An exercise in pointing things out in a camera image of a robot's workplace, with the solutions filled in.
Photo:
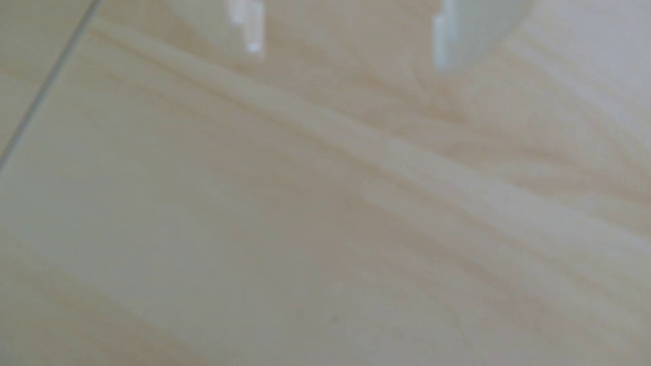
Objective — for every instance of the white smooth gripper finger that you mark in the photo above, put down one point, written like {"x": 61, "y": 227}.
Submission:
{"x": 473, "y": 30}

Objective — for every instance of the white serrated gripper finger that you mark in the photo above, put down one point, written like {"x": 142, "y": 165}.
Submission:
{"x": 239, "y": 20}

